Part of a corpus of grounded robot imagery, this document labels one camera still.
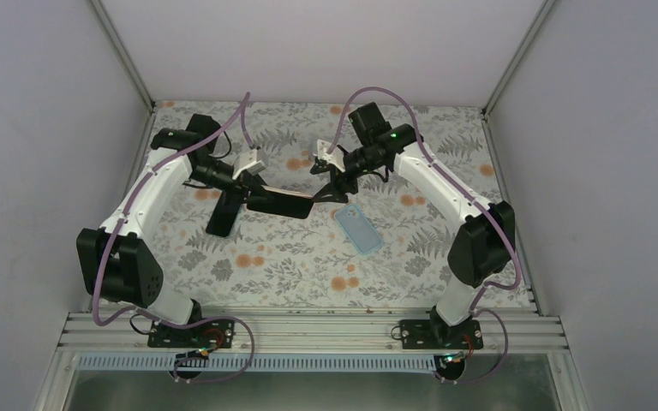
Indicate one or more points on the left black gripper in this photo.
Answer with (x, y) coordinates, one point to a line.
(247, 184)

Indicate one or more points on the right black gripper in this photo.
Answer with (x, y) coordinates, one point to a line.
(333, 187)

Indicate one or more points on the black phone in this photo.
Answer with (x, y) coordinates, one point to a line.
(289, 204)
(224, 214)

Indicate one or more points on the light blue phone case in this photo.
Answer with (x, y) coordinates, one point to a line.
(358, 229)

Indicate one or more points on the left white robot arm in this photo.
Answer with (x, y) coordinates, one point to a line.
(120, 272)

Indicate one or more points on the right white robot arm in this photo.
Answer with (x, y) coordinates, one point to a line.
(483, 231)

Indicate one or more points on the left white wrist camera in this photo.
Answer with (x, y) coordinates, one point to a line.
(253, 161)

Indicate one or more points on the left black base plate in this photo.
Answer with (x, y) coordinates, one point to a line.
(214, 334)

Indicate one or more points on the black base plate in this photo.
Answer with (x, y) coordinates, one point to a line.
(214, 334)
(416, 334)

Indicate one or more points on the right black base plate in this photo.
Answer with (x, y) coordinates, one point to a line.
(416, 334)

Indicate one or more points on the aluminium mounting rail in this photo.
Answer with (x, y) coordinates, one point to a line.
(280, 330)

